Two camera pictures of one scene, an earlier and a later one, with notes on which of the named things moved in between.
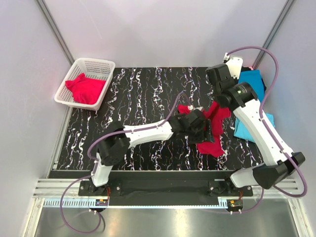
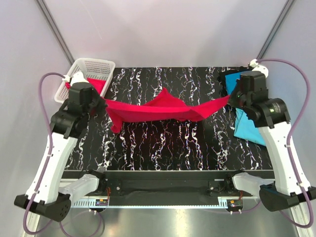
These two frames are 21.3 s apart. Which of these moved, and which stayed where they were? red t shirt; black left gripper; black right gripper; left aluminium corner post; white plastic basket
Moved: red t shirt; black left gripper; black right gripper
Stayed: white plastic basket; left aluminium corner post
